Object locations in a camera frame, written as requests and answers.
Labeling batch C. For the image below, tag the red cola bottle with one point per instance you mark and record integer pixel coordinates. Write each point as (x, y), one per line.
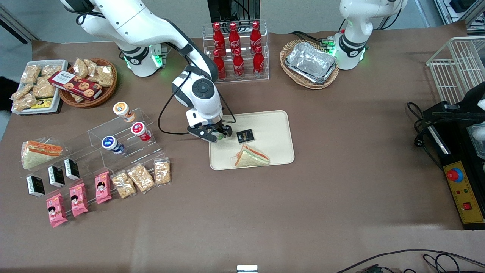
(255, 34)
(234, 36)
(238, 65)
(219, 68)
(218, 36)
(258, 62)

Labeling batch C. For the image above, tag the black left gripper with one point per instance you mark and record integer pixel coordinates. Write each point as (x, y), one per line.
(473, 98)

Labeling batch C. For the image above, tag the wrapped triangle sandwich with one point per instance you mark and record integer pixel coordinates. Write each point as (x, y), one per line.
(252, 157)
(38, 157)

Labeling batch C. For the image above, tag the metal shelf frame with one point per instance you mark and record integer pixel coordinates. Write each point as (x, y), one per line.
(458, 7)

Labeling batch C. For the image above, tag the clear cracker snack bag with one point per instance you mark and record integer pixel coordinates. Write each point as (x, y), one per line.
(24, 102)
(80, 67)
(21, 91)
(107, 80)
(105, 71)
(51, 69)
(44, 89)
(30, 74)
(77, 98)
(91, 68)

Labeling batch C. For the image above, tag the red cookie box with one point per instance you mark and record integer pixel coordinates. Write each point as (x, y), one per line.
(77, 85)

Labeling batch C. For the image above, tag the blue gum bottle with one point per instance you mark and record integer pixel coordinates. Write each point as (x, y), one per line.
(111, 144)

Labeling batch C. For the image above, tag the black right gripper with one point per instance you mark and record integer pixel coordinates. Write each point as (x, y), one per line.
(225, 130)

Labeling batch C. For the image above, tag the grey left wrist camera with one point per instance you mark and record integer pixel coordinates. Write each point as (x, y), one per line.
(478, 142)

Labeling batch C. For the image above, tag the pink snack pack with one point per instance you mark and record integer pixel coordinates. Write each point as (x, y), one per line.
(56, 210)
(102, 187)
(78, 200)

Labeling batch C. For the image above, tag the dark brown wicker basket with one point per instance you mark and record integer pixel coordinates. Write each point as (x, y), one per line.
(108, 93)

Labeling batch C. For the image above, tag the black equipment rack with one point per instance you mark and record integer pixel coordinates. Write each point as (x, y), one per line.
(235, 9)

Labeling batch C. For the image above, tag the black yellow control box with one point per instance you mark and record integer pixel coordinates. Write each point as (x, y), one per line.
(464, 197)

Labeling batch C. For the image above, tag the dark frame bar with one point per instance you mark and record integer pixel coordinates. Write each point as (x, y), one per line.
(17, 25)

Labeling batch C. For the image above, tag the small black snack packet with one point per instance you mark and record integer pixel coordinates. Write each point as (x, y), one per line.
(245, 136)

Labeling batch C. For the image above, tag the yellow snack packet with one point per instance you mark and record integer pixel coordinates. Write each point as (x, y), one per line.
(41, 103)

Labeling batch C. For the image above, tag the red gum bottle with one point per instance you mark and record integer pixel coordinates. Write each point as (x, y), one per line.
(141, 131)

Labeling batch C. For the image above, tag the clear peanut brittle bag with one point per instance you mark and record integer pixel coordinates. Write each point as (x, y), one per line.
(123, 184)
(162, 171)
(141, 178)

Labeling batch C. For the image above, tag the black and white box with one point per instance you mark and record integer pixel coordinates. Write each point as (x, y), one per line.
(35, 186)
(56, 176)
(71, 169)

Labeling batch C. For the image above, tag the light tan wicker basket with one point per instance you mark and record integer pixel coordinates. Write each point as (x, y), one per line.
(290, 51)

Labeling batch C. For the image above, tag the small white device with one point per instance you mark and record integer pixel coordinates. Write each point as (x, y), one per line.
(247, 269)

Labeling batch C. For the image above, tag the clear acrylic tiered stand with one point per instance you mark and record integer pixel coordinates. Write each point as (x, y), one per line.
(125, 159)

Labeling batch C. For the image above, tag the white rectangular tray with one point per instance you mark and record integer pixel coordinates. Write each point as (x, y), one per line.
(61, 65)

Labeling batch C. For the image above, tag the aluminium foil tray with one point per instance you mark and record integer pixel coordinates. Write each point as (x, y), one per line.
(310, 60)
(320, 81)

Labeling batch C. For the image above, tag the beige plastic tray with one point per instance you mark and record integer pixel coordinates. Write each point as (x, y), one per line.
(273, 132)

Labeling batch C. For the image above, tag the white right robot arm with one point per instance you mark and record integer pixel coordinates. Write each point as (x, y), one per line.
(132, 19)

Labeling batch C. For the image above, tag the orange gum bottle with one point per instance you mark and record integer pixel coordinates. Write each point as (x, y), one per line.
(123, 111)

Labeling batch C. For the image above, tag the green gum bottle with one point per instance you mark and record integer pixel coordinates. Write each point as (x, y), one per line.
(220, 135)

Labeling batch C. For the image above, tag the clear acrylic bottle rack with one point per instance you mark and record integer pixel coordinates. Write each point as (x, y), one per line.
(265, 53)

